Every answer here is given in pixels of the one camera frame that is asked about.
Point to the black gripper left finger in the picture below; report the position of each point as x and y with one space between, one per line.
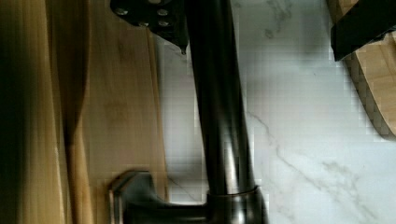
164 18

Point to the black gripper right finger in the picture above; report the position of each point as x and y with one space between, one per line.
366 22

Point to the wooden drawer with black handle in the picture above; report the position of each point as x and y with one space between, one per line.
81 129

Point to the bamboo cutting board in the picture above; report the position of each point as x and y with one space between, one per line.
372 69

